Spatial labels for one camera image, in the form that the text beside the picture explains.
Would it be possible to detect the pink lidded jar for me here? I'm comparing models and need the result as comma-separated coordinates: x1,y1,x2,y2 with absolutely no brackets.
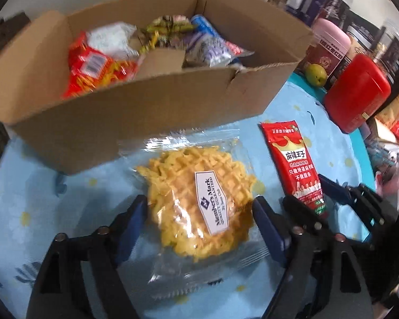
306,18,352,80

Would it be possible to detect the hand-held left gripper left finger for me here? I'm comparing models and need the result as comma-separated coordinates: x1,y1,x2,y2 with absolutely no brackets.
26,194,150,319

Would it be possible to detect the dark red green snack packet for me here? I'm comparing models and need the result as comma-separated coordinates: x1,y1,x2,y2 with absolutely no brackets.
138,18,193,54

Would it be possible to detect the white patterned snack packet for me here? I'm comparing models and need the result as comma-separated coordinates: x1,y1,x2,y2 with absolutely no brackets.
86,22,138,60

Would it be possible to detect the red crinkly snack packet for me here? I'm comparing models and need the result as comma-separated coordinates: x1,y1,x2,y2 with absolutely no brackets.
63,31,140,98

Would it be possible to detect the clear jar with granola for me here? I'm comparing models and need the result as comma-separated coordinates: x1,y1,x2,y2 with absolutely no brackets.
374,20,399,83

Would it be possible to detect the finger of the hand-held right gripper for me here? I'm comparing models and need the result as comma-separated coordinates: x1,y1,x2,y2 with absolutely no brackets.
282,194,331,240
318,174,392,242

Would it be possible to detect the gold box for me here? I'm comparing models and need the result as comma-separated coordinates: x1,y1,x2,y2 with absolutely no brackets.
138,48,187,80

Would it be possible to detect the white purple sachet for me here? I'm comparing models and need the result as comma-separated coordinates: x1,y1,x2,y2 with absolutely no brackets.
185,35,242,67

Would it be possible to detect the teal table cover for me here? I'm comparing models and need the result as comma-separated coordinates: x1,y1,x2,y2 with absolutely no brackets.
288,71,377,182

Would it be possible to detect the jar with black label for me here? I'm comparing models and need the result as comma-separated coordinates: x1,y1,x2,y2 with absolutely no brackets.
316,0,353,24

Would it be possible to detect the waffle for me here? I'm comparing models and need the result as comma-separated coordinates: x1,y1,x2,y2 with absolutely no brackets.
118,128,276,301

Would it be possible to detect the cardboard box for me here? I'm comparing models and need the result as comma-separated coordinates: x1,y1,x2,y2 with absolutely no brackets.
0,0,315,175

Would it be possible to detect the green fruit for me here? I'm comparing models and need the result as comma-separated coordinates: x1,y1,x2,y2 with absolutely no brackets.
304,63,328,87

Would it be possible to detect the small red white packet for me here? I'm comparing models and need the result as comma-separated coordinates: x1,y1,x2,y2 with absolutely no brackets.
225,41,254,58

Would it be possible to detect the red canister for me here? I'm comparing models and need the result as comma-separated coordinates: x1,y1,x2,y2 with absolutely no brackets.
324,53,392,134

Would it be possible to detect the tan printed snack bag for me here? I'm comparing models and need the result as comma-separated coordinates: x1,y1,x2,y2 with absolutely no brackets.
376,80,399,130

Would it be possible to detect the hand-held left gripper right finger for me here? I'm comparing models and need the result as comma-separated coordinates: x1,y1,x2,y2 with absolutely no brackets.
252,195,375,319

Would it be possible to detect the blue snack tube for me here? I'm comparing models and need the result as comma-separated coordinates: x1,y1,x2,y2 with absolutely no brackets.
190,14,218,39

